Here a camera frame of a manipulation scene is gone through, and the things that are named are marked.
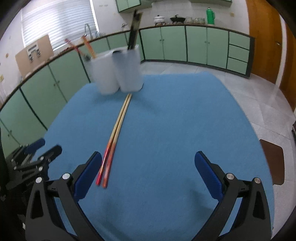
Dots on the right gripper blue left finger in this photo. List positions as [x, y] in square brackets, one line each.
[84, 175]

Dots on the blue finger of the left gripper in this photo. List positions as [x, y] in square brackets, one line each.
[51, 154]
[32, 148]

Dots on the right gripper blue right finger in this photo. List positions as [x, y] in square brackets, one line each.
[209, 176]

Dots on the wooden chopstick red end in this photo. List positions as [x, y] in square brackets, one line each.
[88, 46]
[108, 147]
[74, 47]
[113, 146]

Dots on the black chopstick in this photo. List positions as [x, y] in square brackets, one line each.
[133, 31]
[138, 23]

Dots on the green lower kitchen cabinets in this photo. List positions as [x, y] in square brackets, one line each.
[34, 104]

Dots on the blue table mat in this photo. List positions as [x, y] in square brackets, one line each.
[154, 191]

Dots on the brown wooden chair seat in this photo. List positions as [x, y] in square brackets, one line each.
[275, 159]

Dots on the brown cardboard box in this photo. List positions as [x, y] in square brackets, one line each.
[34, 55]

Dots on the white two-compartment utensil holder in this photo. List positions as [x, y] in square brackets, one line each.
[116, 69]

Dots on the brown wooden door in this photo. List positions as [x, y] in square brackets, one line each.
[288, 83]
[265, 27]

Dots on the chrome sink faucet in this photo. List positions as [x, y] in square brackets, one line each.
[87, 31]

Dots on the white window blinds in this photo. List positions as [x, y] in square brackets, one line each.
[58, 19]

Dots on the glass jars on counter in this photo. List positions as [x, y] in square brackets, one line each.
[195, 21]

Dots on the black wok pan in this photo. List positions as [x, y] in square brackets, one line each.
[177, 19]

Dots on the green thermos flask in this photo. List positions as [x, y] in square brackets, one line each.
[210, 16]

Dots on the white cooking pot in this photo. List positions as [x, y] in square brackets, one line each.
[159, 20]

